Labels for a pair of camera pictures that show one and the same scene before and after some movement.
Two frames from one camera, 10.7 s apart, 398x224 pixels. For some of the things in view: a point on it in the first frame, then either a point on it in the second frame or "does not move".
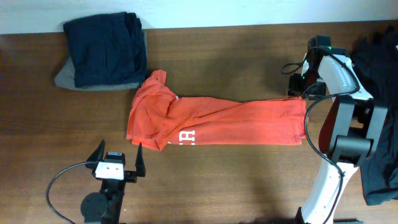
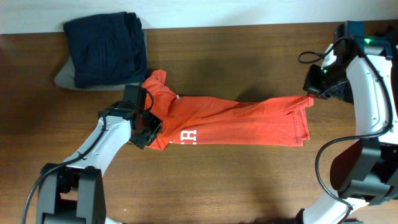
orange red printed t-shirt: (159, 118) does not move
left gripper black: (130, 176) → (141, 142)
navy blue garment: (107, 49) does not move
